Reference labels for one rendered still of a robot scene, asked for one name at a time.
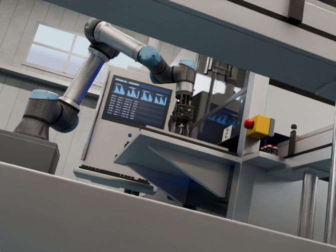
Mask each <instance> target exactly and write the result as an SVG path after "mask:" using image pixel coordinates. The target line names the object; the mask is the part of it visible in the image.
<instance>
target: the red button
mask: <svg viewBox="0 0 336 252"><path fill-rule="evenodd" d="M252 124H253V120H252V119H250V118H247V119H246V120H245V121H244V124H243V126H244V128H245V129H248V130H249V129H250V128H251V127H252Z"/></svg>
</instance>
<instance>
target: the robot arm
mask: <svg viewBox="0 0 336 252"><path fill-rule="evenodd" d="M84 34H85V37H86V38H87V40H88V41H89V42H90V43H91V44H90V45H89V47H88V55H87V57H86V58H85V60H84V62H83V63H82V65H81V67H80V68H79V70H78V72H77V73H76V75H75V77H74V78H73V80H72V82H71V83H70V85H69V87H68V88H67V90H66V92H65V93H64V95H63V96H62V97H59V96H58V95H57V94H56V93H53V92H51V91H47V90H41V89H35V90H33V91H32V92H31V94H30V97H29V100H28V102H27V105H26V108H25V111H24V114H23V117H22V120H21V122H20V123H19V124H18V125H17V127H16V128H15V129H14V131H13V132H14V133H18V134H22V135H26V136H30V137H33V138H37V139H41V140H45V141H49V128H50V127H51V128H53V129H54V130H55V131H57V132H60V133H69V132H71V131H73V130H74V129H75V128H76V127H77V126H78V124H79V116H78V114H79V112H80V104H81V102H82V100H83V99H84V97H85V95H86V94H87V92H88V90H89V89H90V87H91V85H92V83H93V82H94V80H95V78H96V77H97V75H98V73H99V72H100V70H101V68H102V67H103V65H104V63H107V62H109V61H110V60H112V59H114V58H115V57H117V56H118V55H119V54H120V52H121V53H123V54H125V55H126V56H128V57H130V58H131V59H133V60H135V61H137V62H138V63H140V64H142V65H143V66H145V67H147V68H148V69H149V71H150V73H149V76H150V79H151V82H152V83H153V84H160V85H162V84H174V83H176V88H175V98H176V99H177V100H179V101H176V103H175V106H174V109H173V112H172V115H170V119H169V121H168V130H169V132H172V133H176V130H177V129H178V126H177V125H179V126H180V125H181V124H182V125H183V127H182V129H181V131H182V135H183V136H186V137H189V134H190V131H191V129H192V125H193V124H192V119H193V112H194V107H193V106H190V101H191V100H192V99H193V95H194V92H195V89H194V86H195V77H196V62H195V61H194V60H192V59H190V58H183V59H181V60H180V61H179V63H178V65H168V64H167V63H166V61H165V60H164V58H163V57H162V56H161V54H160V52H159V51H158V50H157V49H156V48H155V47H154V46H152V45H144V44H143V43H141V42H139V41H137V40H135V39H133V38H132V37H130V36H128V35H126V34H124V33H122V32H121V31H119V30H117V29H115V28H113V27H111V25H110V23H108V22H105V21H102V20H99V19H96V18H91V19H89V20H88V21H87V22H86V23H85V26H84ZM184 125H185V126H184Z"/></svg>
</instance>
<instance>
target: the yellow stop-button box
mask: <svg viewBox="0 0 336 252"><path fill-rule="evenodd" d="M250 119H252V126H251V128H250V129H248V130H247V136H249V137H252V138H256V139H259V140H262V141H264V140H266V139H269V138H271V137H273V132H274V124H275V119H273V118H270V117H267V116H264V115H260V114H257V115H256V116H254V117H252V118H250Z"/></svg>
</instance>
